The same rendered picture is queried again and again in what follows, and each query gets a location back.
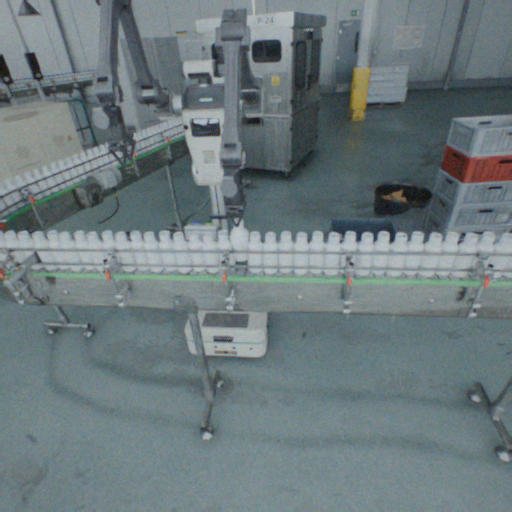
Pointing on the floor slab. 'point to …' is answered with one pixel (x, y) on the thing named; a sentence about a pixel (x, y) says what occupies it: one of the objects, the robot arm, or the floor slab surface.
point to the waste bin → (398, 212)
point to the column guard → (359, 93)
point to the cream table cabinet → (35, 138)
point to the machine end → (279, 85)
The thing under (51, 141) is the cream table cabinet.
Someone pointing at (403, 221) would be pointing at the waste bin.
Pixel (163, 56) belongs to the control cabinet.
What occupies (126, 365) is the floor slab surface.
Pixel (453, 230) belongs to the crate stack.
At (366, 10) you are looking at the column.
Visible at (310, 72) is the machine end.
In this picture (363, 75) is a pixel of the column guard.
